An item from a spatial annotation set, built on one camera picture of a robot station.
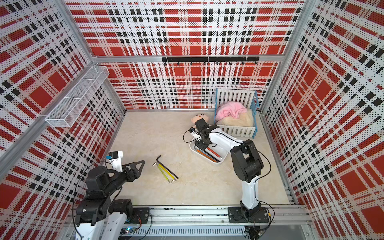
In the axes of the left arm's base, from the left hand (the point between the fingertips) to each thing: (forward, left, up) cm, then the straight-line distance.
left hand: (143, 162), depth 71 cm
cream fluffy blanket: (+38, -60, -13) cm, 72 cm away
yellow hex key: (+4, -6, -20) cm, 21 cm away
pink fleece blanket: (+40, -48, -3) cm, 63 cm away
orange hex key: (+14, -31, -19) cm, 38 cm away
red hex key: (+13, -36, -15) cm, 41 cm away
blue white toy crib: (+53, -63, -6) cm, 83 cm away
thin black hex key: (+6, -6, -20) cm, 22 cm away
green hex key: (+2, -6, -21) cm, 22 cm away
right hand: (+20, -31, -14) cm, 40 cm away
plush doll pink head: (+40, -26, -11) cm, 49 cm away
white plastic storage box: (+18, -39, -19) cm, 47 cm away
